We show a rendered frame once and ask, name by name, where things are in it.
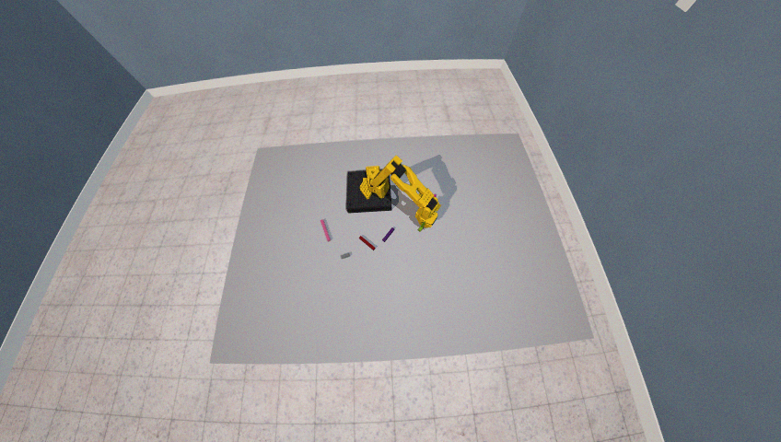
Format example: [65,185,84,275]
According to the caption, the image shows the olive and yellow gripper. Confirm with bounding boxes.
[415,204,440,227]

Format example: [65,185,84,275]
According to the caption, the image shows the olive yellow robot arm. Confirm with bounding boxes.
[360,156,439,219]

